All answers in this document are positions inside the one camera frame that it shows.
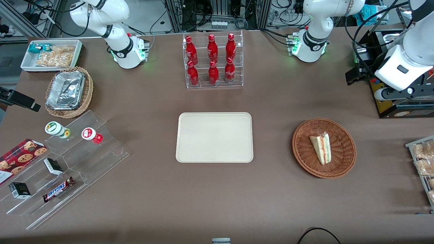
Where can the triangle sandwich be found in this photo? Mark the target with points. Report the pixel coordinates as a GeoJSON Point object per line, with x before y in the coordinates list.
{"type": "Point", "coordinates": [321, 147]}

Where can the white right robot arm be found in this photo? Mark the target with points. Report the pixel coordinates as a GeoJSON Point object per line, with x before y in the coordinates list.
{"type": "Point", "coordinates": [115, 10]}

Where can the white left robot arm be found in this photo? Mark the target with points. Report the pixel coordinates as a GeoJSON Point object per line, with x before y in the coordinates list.
{"type": "Point", "coordinates": [317, 20]}

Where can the tray of packaged pastries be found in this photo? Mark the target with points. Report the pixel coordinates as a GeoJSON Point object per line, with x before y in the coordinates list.
{"type": "Point", "coordinates": [412, 146]}

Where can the round brown wicker basket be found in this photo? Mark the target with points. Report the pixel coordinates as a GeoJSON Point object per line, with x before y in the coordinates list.
{"type": "Point", "coordinates": [342, 159]}

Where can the beige rectangular tray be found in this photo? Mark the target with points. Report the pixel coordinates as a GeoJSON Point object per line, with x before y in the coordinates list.
{"type": "Point", "coordinates": [214, 137]}

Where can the oval light wicker basket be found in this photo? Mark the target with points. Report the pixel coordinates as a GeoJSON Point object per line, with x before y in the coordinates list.
{"type": "Point", "coordinates": [89, 91]}

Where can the aluminium foil tray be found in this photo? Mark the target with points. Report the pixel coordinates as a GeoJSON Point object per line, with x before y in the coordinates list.
{"type": "Point", "coordinates": [66, 89]}

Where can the white rectangular snack tray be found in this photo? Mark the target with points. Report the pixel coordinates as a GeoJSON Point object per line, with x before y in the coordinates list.
{"type": "Point", "coordinates": [28, 64]}

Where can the silver metal box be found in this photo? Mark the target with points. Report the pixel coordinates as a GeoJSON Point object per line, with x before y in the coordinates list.
{"type": "Point", "coordinates": [360, 55]}

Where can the black yellow control box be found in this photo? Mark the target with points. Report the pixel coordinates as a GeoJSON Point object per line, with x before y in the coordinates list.
{"type": "Point", "coordinates": [385, 107]}

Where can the teal cloth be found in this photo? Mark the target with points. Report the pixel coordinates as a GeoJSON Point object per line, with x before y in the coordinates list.
{"type": "Point", "coordinates": [369, 13]}

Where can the wrapped bread pack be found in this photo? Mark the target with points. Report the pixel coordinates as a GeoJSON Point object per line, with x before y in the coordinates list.
{"type": "Point", "coordinates": [431, 183]}
{"type": "Point", "coordinates": [423, 150]}
{"type": "Point", "coordinates": [431, 195]}
{"type": "Point", "coordinates": [425, 166]}

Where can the red cola bottle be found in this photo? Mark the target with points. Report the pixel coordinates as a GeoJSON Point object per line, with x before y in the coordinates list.
{"type": "Point", "coordinates": [231, 47]}
{"type": "Point", "coordinates": [193, 75]}
{"type": "Point", "coordinates": [230, 72]}
{"type": "Point", "coordinates": [191, 50]}
{"type": "Point", "coordinates": [213, 74]}
{"type": "Point", "coordinates": [212, 49]}

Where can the clear acrylic bottle rack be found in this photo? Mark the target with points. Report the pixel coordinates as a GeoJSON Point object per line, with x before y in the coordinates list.
{"type": "Point", "coordinates": [217, 85]}

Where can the small grey device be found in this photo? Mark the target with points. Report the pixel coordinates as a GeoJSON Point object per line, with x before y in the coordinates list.
{"type": "Point", "coordinates": [221, 241]}

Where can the clear acrylic stepped stand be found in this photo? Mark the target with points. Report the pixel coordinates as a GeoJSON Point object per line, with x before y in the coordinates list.
{"type": "Point", "coordinates": [98, 159]}

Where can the clear bag rice crackers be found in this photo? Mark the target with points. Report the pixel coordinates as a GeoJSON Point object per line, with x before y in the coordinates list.
{"type": "Point", "coordinates": [52, 61]}
{"type": "Point", "coordinates": [64, 51]}

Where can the green label white bottle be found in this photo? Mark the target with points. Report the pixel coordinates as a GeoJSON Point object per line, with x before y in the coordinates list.
{"type": "Point", "coordinates": [54, 128]}

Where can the small black box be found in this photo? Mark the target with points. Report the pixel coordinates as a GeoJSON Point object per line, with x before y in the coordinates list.
{"type": "Point", "coordinates": [53, 166]}
{"type": "Point", "coordinates": [19, 190]}

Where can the brown Snickers bar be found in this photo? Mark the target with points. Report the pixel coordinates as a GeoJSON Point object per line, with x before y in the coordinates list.
{"type": "Point", "coordinates": [57, 189]}

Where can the teal snack packet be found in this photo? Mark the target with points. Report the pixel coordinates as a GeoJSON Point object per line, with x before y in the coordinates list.
{"type": "Point", "coordinates": [35, 48]}

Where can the red tartan cookie box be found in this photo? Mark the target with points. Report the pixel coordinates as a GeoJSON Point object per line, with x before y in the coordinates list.
{"type": "Point", "coordinates": [20, 157]}

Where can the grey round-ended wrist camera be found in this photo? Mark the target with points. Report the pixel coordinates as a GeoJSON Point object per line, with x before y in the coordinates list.
{"type": "Point", "coordinates": [379, 95]}

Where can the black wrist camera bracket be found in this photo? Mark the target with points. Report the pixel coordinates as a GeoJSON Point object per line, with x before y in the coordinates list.
{"type": "Point", "coordinates": [420, 90]}

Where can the aluminium frame post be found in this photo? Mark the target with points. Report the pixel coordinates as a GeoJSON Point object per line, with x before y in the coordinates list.
{"type": "Point", "coordinates": [263, 13]}
{"type": "Point", "coordinates": [173, 13]}

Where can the aluminium frame rail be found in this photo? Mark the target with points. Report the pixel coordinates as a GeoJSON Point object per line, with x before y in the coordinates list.
{"type": "Point", "coordinates": [23, 23]}

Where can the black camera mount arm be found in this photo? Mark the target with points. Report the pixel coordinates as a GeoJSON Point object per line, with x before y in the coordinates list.
{"type": "Point", "coordinates": [17, 98]}

